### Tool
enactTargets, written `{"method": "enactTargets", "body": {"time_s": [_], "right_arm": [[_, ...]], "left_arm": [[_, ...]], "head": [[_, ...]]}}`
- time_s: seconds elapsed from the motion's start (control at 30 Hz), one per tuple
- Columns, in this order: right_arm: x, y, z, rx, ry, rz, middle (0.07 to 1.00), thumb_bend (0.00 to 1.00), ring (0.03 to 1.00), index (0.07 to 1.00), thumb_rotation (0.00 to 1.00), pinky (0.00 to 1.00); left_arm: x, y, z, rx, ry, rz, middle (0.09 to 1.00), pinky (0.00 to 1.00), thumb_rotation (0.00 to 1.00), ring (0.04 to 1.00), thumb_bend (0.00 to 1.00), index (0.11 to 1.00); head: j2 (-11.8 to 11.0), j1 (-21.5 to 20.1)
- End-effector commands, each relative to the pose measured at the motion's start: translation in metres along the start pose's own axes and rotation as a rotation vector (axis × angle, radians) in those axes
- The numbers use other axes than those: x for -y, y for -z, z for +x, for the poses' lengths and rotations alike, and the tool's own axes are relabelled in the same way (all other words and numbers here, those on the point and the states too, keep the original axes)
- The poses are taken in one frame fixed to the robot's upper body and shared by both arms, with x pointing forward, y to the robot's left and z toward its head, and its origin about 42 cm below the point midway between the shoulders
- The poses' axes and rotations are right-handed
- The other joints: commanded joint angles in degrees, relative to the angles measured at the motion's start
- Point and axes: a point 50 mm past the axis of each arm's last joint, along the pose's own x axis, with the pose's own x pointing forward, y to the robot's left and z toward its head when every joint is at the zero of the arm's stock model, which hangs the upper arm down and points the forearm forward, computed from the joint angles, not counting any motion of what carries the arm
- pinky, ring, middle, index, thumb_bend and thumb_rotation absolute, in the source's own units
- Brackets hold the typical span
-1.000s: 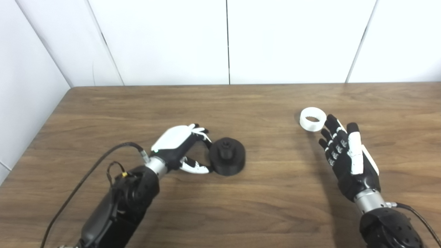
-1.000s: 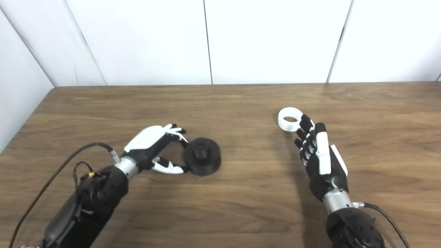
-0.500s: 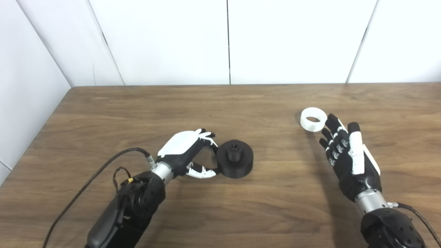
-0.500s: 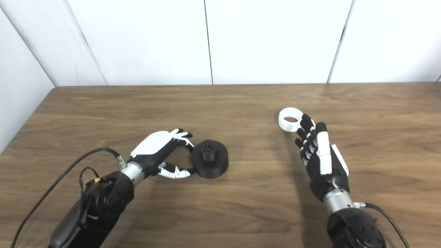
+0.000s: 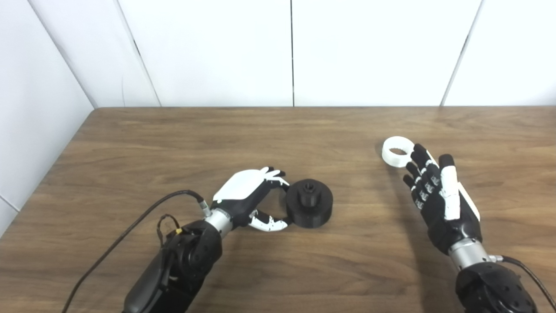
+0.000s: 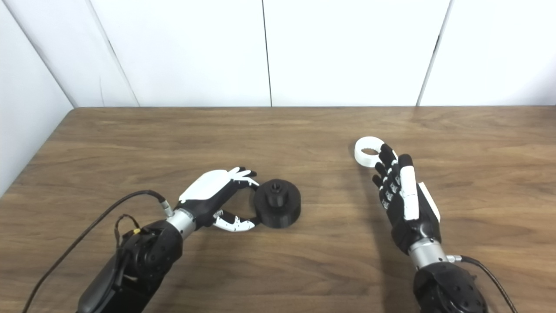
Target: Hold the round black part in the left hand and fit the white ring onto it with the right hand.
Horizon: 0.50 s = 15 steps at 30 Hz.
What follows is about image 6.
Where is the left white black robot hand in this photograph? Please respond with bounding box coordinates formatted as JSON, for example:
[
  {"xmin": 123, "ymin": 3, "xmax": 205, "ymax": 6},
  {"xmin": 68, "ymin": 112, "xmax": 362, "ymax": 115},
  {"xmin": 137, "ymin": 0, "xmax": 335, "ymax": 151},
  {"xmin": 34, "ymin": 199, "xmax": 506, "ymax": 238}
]
[{"xmin": 178, "ymin": 167, "xmax": 261, "ymax": 232}]

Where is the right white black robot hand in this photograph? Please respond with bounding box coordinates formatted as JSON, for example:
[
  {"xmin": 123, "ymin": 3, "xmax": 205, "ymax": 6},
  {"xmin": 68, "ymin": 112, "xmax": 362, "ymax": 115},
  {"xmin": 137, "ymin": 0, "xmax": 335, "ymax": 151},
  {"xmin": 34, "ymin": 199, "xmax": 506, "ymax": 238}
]
[{"xmin": 372, "ymin": 143, "xmax": 442, "ymax": 255}]

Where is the white toothed ring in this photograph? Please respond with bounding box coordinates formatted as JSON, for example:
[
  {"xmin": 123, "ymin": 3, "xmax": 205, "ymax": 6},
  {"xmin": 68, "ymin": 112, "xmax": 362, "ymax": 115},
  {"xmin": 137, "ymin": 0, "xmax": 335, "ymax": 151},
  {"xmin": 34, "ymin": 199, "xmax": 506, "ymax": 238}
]
[{"xmin": 354, "ymin": 137, "xmax": 387, "ymax": 167}]

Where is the round black part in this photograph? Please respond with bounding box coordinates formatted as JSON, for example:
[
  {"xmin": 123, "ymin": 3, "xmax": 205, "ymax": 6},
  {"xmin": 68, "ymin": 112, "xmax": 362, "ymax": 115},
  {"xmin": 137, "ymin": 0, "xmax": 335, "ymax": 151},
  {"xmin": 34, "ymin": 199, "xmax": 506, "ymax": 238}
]
[{"xmin": 254, "ymin": 179, "xmax": 301, "ymax": 229}]

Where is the thin wire with yellow plug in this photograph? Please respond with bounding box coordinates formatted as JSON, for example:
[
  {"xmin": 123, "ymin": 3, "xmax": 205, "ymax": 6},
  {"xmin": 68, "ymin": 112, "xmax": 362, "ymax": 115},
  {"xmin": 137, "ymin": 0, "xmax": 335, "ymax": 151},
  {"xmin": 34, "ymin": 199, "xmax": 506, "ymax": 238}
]
[{"xmin": 114, "ymin": 214, "xmax": 142, "ymax": 248}]

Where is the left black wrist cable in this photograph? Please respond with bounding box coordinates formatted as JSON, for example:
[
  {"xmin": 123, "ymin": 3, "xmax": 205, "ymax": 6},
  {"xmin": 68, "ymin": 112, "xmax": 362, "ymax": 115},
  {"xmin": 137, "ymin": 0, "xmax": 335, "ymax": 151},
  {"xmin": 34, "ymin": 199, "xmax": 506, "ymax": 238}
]
[{"xmin": 23, "ymin": 190, "xmax": 174, "ymax": 313}]

